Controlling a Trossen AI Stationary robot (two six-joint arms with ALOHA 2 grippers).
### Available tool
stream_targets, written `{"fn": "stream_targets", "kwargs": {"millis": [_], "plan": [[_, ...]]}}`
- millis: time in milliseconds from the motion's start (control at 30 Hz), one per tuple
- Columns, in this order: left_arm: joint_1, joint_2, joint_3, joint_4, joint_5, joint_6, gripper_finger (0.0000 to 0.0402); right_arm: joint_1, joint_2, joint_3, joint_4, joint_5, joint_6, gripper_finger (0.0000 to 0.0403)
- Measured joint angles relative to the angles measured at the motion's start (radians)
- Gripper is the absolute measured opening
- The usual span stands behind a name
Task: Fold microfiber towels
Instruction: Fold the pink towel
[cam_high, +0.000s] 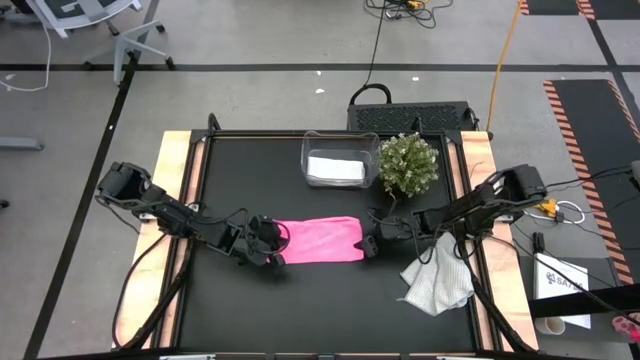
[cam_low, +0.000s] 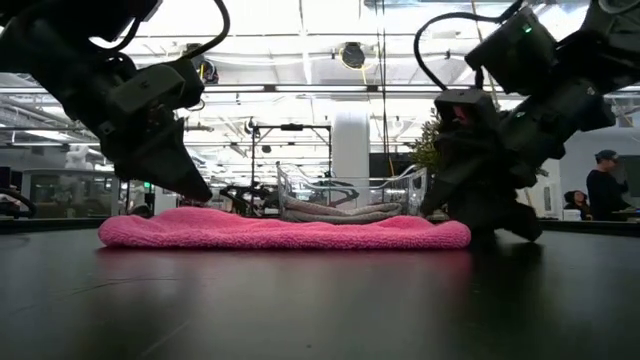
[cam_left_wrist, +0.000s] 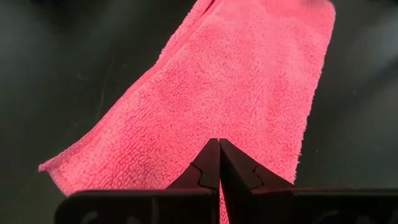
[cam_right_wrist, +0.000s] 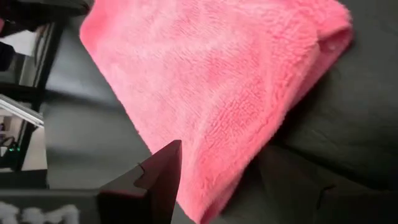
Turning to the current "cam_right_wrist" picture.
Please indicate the pink fluffy microfiber towel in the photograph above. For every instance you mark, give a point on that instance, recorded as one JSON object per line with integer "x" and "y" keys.
{"x": 217, "y": 77}

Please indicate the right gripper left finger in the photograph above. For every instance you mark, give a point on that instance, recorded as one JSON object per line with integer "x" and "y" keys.
{"x": 155, "y": 193}

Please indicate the silver aluminium frame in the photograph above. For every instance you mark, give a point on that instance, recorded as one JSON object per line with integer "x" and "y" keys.
{"x": 21, "y": 110}

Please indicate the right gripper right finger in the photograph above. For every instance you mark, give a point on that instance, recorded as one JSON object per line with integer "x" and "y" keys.
{"x": 280, "y": 193}

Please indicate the black frame post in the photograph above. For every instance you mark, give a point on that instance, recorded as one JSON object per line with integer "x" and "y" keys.
{"x": 53, "y": 53}

